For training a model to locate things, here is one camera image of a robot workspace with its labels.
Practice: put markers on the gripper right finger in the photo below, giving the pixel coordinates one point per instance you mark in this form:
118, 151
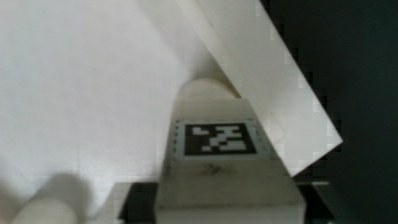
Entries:
319, 208

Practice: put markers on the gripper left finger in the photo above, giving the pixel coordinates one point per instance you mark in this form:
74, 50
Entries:
129, 208

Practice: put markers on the white table leg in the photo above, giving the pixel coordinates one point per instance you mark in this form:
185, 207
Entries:
225, 183

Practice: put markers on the white square table top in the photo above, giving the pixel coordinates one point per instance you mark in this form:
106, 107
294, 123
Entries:
98, 56

